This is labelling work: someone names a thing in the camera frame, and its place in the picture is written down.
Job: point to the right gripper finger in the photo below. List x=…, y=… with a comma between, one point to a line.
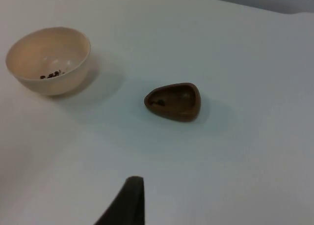
x=127, y=205

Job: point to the dark wooden cup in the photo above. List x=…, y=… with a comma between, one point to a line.
x=171, y=112

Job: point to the coffee beans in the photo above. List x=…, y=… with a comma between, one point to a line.
x=158, y=102
x=51, y=75

